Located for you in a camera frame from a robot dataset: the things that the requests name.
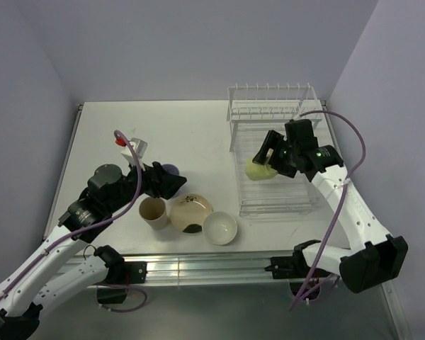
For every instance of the aluminium front rail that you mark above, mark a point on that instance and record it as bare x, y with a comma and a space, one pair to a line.
207, 269

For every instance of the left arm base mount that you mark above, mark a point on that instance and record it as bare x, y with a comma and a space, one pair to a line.
126, 273

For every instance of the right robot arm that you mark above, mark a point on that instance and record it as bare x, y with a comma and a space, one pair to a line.
374, 256

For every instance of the white ceramic bowl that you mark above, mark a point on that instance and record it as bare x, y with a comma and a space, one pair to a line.
220, 228

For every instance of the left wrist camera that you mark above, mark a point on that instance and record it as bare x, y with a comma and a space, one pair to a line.
136, 152

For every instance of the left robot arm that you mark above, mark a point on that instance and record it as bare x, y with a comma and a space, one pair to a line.
34, 289

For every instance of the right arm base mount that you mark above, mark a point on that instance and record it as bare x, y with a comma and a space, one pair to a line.
285, 267

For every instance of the purple plastic cup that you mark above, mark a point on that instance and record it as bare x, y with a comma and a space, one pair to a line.
171, 169

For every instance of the beige plastic cup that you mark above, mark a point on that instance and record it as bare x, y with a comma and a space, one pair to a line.
153, 212

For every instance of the yellow-green mug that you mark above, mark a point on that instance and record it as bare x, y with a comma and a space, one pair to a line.
260, 172

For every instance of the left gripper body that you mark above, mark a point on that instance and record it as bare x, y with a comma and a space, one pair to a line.
147, 184

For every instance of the white wire dish rack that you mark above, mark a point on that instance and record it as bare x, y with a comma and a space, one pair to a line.
267, 182

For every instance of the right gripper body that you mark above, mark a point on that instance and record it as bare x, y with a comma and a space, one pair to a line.
285, 163

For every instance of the cream floral plate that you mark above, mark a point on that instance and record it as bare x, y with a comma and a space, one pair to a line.
188, 213

